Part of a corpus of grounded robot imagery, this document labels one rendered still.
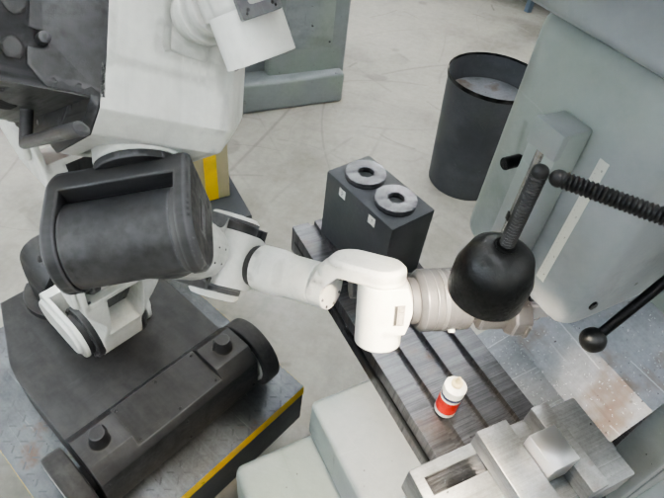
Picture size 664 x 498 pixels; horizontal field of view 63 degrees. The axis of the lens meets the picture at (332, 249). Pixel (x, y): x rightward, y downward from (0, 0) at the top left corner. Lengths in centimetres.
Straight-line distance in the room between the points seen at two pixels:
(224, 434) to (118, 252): 107
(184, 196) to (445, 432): 69
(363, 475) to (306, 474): 16
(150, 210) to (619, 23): 44
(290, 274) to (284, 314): 150
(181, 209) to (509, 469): 64
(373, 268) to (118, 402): 89
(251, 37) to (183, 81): 11
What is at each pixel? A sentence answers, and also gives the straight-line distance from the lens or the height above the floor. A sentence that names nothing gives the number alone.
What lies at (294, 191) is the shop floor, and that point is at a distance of 284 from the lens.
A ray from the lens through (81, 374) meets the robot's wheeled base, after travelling 153.
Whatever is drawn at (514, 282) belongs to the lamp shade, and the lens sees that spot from 48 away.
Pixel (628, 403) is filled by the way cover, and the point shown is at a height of 92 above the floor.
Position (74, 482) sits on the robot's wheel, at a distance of 137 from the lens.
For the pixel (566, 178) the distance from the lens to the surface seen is 43.
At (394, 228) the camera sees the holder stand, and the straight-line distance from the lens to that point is 108.
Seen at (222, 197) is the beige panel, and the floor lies 3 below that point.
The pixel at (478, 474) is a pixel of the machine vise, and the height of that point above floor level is 97.
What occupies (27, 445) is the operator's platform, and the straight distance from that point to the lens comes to 167.
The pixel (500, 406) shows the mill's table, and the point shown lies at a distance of 112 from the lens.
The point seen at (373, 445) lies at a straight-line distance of 110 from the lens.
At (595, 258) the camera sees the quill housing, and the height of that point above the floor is 143.
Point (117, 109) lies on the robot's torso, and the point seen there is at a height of 153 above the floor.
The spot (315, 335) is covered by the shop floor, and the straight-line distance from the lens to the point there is 223.
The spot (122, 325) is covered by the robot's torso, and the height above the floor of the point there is 75.
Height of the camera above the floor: 181
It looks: 45 degrees down
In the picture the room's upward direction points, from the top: 8 degrees clockwise
